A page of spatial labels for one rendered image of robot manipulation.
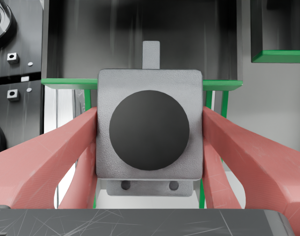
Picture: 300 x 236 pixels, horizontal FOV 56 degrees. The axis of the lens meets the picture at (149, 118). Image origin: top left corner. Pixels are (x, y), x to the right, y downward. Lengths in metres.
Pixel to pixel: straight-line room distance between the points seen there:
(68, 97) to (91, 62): 0.28
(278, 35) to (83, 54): 0.15
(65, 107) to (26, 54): 0.13
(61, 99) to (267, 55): 0.36
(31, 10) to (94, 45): 0.43
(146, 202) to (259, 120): 0.24
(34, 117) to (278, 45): 0.36
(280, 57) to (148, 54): 0.10
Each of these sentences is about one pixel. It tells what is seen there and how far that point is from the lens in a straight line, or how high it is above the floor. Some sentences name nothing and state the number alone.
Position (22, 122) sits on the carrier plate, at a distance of 0.48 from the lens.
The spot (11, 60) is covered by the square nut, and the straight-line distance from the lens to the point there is 0.55.
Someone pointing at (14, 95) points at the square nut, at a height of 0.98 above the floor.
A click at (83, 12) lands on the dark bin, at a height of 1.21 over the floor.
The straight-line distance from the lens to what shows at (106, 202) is 0.51.
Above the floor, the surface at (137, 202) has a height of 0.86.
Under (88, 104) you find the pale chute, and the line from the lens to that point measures 0.30.
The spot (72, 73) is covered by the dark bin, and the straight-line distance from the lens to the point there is 0.21.
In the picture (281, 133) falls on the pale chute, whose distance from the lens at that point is 0.40.
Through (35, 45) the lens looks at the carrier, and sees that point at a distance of 0.57.
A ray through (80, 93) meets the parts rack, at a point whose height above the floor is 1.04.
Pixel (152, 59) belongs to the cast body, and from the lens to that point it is 0.16.
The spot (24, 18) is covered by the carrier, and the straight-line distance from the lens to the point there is 0.63.
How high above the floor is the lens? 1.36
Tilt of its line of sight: 61 degrees down
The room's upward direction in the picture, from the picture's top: straight up
